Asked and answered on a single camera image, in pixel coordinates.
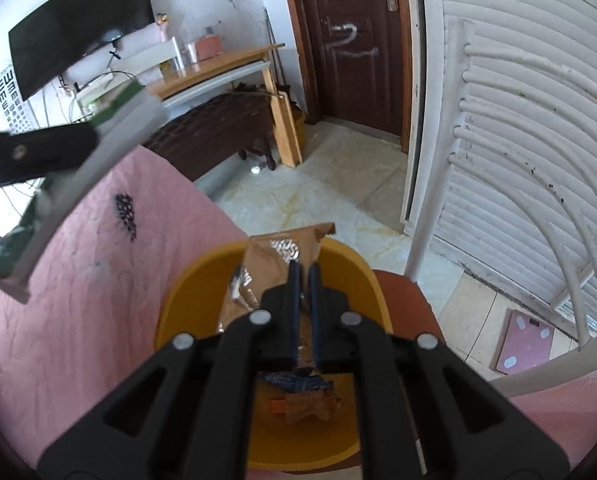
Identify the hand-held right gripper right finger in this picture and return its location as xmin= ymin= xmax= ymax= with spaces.
xmin=309 ymin=262 xmax=569 ymax=480

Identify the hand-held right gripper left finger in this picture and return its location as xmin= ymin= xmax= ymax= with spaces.
xmin=37 ymin=259 xmax=304 ymax=480

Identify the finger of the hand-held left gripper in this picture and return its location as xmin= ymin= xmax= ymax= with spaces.
xmin=0 ymin=121 xmax=98 ymax=195

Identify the brown biscuit packet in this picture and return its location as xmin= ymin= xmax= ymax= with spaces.
xmin=218 ymin=222 xmax=338 ymax=361

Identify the blue wrapper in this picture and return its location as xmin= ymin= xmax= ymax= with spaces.
xmin=261 ymin=366 xmax=335 ymax=395

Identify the green and white box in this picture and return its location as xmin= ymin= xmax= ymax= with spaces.
xmin=0 ymin=80 xmax=164 ymax=305

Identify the yellow bin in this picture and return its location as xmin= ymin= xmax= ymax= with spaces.
xmin=153 ymin=237 xmax=394 ymax=473

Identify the eye chart poster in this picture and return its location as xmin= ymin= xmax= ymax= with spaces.
xmin=0 ymin=62 xmax=34 ymax=136

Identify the red-brown stool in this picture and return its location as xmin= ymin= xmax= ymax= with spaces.
xmin=373 ymin=269 xmax=447 ymax=361

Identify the crumpled brown wrapper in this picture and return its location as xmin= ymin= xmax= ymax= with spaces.
xmin=283 ymin=390 xmax=342 ymax=426

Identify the pink tablecloth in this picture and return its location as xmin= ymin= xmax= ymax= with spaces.
xmin=0 ymin=142 xmax=252 ymax=411

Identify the brown tufted ottoman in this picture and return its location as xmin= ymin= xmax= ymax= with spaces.
xmin=143 ymin=91 xmax=275 ymax=183

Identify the white keyboard tray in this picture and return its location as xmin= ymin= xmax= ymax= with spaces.
xmin=161 ymin=60 xmax=272 ymax=111

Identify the pink bathroom scale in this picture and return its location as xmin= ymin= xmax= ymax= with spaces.
xmin=495 ymin=309 xmax=557 ymax=376

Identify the wooden desk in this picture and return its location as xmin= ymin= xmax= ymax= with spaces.
xmin=146 ymin=42 xmax=304 ymax=168

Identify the pink box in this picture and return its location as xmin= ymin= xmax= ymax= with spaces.
xmin=194 ymin=35 xmax=225 ymax=61

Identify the brown door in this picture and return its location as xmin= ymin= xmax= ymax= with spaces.
xmin=278 ymin=0 xmax=413 ymax=153

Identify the pink seat cushion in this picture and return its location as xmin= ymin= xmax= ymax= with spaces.
xmin=509 ymin=365 xmax=597 ymax=466

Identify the white louvered door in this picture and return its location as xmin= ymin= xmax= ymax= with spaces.
xmin=401 ymin=0 xmax=597 ymax=341

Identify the black wall television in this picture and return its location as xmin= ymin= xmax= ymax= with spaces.
xmin=8 ymin=0 xmax=156 ymax=102

